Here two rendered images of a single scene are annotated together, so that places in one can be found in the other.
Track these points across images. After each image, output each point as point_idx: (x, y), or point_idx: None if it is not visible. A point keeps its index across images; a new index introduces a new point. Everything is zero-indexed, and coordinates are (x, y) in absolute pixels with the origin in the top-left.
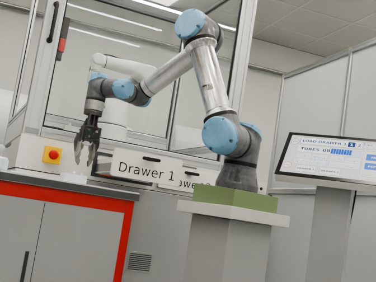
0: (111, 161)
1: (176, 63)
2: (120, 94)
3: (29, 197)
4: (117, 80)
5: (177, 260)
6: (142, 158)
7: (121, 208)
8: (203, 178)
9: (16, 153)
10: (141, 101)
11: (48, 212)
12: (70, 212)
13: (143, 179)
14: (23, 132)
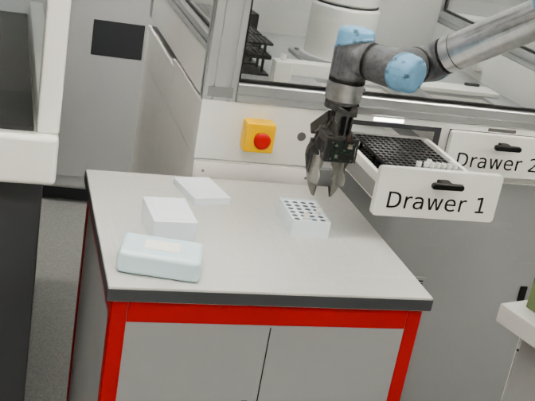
0: (370, 173)
1: (519, 29)
2: (400, 89)
3: (244, 323)
4: (395, 61)
5: (466, 284)
6: (432, 187)
7: (400, 322)
8: (526, 150)
9: (193, 126)
10: (436, 78)
11: (277, 341)
12: (313, 338)
13: (429, 216)
14: (206, 96)
